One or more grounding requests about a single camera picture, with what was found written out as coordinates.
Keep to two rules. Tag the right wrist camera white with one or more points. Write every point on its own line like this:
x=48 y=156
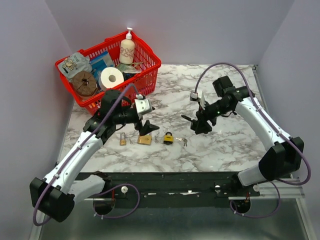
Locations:
x=199 y=97

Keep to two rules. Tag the grey cartoon pouch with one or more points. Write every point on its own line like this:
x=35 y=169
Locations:
x=74 y=64

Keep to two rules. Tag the cream lotion pump bottle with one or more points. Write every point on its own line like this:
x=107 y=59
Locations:
x=127 y=48

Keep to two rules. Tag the green patterned packet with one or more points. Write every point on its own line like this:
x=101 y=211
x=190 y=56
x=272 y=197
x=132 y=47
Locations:
x=129 y=68

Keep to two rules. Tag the black padlock with keys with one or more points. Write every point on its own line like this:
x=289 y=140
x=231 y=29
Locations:
x=188 y=118

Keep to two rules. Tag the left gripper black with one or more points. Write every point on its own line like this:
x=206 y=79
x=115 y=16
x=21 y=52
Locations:
x=147 y=127

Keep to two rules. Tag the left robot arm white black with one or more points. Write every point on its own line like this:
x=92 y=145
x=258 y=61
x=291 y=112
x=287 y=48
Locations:
x=57 y=193

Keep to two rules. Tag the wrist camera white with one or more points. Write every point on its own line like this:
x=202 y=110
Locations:
x=199 y=97
x=142 y=104

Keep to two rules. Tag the brown tape roll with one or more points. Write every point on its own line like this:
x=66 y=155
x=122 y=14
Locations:
x=84 y=84

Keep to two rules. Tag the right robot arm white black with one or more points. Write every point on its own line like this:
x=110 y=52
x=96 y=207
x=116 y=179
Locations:
x=282 y=155

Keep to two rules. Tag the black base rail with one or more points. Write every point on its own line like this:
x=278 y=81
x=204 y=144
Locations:
x=175 y=189

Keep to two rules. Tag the yellow padlock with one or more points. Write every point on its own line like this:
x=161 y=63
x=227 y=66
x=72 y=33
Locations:
x=168 y=138

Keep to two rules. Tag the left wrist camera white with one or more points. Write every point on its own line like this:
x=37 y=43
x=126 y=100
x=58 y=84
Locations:
x=142 y=104

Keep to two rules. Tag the small brass padlock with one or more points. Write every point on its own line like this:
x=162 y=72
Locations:
x=122 y=140

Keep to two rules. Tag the yellow padlock key bunch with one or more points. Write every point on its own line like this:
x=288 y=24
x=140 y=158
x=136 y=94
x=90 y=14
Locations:
x=183 y=140

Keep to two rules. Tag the large brass padlock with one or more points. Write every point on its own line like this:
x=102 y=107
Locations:
x=144 y=140

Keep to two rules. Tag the blue plastic package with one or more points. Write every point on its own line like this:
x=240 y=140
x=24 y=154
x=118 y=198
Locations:
x=101 y=61

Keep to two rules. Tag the white toilet paper roll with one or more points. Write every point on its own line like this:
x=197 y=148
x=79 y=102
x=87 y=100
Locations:
x=109 y=78

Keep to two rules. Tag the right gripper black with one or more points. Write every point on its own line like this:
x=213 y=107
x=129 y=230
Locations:
x=202 y=126

